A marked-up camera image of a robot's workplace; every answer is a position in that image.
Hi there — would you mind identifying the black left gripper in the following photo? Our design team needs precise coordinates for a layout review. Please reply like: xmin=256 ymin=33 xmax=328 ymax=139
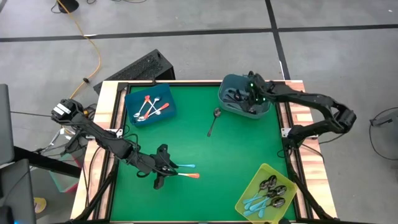
xmin=150 ymin=143 xmax=181 ymax=190

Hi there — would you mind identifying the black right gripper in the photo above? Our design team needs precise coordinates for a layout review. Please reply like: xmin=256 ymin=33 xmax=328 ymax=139
xmin=245 ymin=70 xmax=272 ymax=114

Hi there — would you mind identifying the black-handled spoon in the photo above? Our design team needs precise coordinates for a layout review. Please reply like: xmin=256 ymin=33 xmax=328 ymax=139
xmin=206 ymin=107 xmax=222 ymax=138
xmin=226 ymin=88 xmax=248 ymax=102
xmin=223 ymin=95 xmax=249 ymax=110

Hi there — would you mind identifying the teal grey oval bin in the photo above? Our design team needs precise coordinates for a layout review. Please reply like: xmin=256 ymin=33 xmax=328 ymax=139
xmin=216 ymin=73 xmax=272 ymax=120

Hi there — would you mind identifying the yellow translucent tray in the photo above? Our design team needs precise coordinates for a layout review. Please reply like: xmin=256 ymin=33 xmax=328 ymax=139
xmin=234 ymin=162 xmax=299 ymax=224

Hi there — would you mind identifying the blue rectangular tray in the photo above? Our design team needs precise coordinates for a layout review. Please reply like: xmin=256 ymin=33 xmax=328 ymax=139
xmin=125 ymin=82 xmax=178 ymax=128

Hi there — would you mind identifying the black perforated computer case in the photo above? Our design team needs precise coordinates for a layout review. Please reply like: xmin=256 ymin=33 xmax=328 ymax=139
xmin=93 ymin=49 xmax=177 ymax=95

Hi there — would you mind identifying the black desk beam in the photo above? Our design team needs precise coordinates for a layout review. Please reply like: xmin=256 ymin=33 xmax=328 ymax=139
xmin=12 ymin=145 xmax=82 ymax=179

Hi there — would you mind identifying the yellow round floor sticker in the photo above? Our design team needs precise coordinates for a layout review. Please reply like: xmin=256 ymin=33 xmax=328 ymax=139
xmin=33 ymin=197 xmax=47 ymax=214

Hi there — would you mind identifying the dark grey panel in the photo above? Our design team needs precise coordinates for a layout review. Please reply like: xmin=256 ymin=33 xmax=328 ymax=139
xmin=0 ymin=158 xmax=37 ymax=224

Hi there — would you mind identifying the light grey panel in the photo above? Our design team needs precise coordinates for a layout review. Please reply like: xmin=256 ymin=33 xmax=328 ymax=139
xmin=0 ymin=83 xmax=16 ymax=166

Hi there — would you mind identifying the black round stand base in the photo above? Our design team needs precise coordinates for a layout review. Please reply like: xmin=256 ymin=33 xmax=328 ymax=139
xmin=57 ymin=0 xmax=80 ymax=14

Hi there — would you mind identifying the black aluminium table frame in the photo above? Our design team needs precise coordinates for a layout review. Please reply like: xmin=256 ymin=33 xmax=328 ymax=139
xmin=71 ymin=80 xmax=338 ymax=224

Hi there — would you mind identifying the yellow extension cable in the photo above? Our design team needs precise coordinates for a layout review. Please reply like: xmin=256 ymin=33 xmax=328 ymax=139
xmin=55 ymin=0 xmax=103 ymax=100

